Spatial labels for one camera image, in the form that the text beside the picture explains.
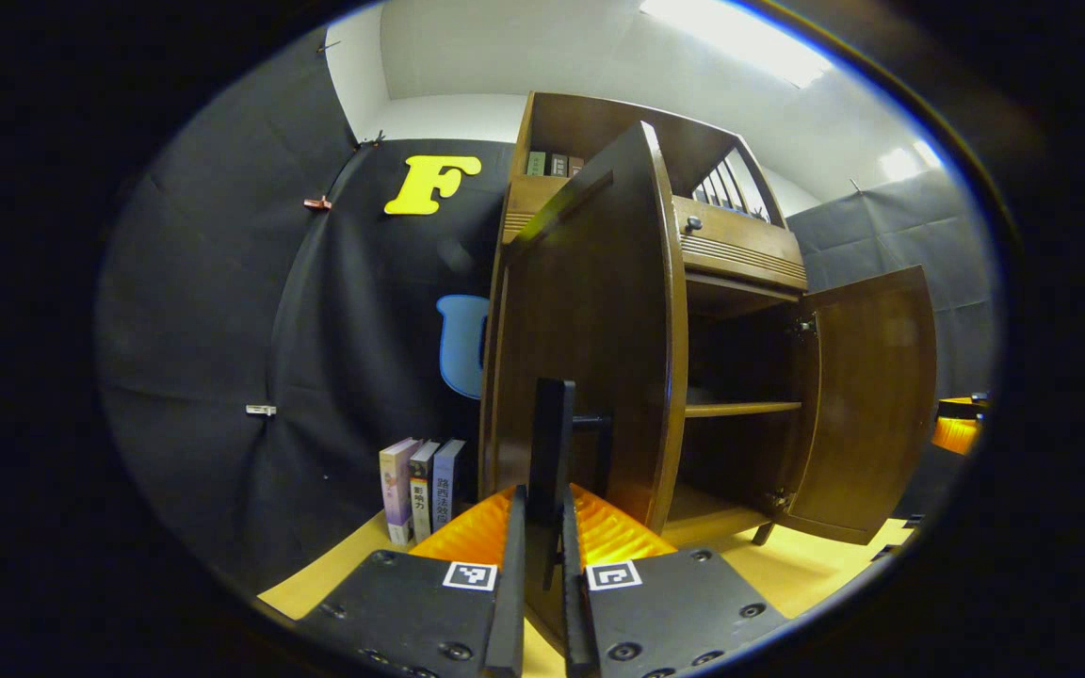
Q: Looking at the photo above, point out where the black door handle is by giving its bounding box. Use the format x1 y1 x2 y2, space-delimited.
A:
526 379 614 594

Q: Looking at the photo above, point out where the wooden double-door shoe cabinet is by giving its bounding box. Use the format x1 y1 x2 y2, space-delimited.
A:
478 90 939 547

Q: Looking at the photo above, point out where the blue standing book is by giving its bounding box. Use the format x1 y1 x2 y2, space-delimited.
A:
430 439 468 533

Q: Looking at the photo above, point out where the grey standing book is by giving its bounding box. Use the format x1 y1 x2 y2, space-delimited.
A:
408 440 442 544

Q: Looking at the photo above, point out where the ceiling light panel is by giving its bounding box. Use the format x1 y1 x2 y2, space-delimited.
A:
639 0 834 90

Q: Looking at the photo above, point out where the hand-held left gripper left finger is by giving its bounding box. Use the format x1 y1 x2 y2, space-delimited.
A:
298 483 526 678

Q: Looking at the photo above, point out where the wooden cabinet door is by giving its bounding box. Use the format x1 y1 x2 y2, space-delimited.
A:
481 121 689 653
773 266 939 545

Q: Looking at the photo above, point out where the pink standing book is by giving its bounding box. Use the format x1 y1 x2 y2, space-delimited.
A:
379 437 423 547

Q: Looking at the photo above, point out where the wooden cabinet drawer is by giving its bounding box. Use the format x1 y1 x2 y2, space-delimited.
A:
503 174 809 293

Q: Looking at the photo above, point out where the black backdrop cloth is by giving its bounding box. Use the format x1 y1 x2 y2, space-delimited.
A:
95 26 1000 594

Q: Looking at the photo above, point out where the wooden inner shelf board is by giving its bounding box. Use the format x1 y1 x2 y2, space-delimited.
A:
684 400 803 419

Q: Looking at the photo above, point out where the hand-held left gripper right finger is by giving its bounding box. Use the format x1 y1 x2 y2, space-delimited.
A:
561 483 793 678

